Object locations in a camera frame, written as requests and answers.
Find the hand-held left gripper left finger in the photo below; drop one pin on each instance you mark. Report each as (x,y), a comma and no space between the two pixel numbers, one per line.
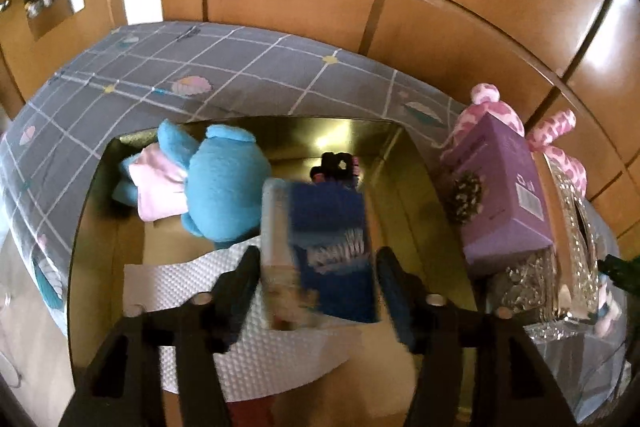
(240,292)

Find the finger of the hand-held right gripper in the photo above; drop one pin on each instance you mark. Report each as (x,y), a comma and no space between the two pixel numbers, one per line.
(622,274)

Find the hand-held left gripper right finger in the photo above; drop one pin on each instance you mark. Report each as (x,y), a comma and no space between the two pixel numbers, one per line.
(400,302)

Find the white paper towel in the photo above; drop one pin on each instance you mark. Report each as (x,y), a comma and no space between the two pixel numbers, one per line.
(170,287)

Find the blue and white pack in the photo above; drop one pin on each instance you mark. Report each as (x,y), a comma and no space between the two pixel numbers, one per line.
(330,227)

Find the blue plush toy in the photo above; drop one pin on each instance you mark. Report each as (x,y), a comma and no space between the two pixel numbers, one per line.
(225,187)

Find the gold box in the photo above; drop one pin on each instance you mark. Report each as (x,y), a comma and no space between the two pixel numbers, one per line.
(410,187)

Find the black hair clip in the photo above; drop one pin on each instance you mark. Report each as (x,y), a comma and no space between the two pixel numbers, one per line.
(332,167)

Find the ornate metal tissue box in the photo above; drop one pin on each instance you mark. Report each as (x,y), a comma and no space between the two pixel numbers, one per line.
(575,227)

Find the purple box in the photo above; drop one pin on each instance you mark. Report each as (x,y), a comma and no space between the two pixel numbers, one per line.
(505,187)

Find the pink spotted plush toy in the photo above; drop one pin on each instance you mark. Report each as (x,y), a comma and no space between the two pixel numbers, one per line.
(492,112)

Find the wooden wardrobe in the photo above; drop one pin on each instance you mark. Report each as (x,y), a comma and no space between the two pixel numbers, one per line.
(450,7)

